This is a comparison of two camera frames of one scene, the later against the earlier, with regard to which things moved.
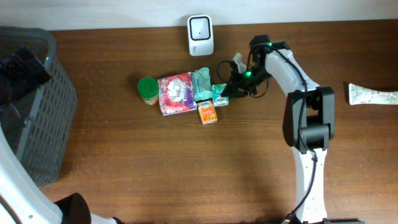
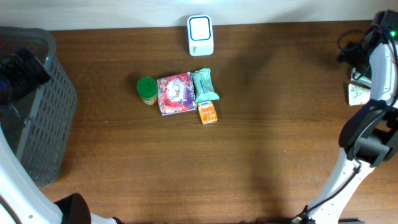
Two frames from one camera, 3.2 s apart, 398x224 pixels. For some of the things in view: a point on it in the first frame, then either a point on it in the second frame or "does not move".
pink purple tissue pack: [177, 94] does not move
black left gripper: [23, 73] does not move
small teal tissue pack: [218, 99] to [356, 76]
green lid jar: [148, 88] does not move
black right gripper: [237, 84] to [352, 52]
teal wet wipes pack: [201, 84] does not move
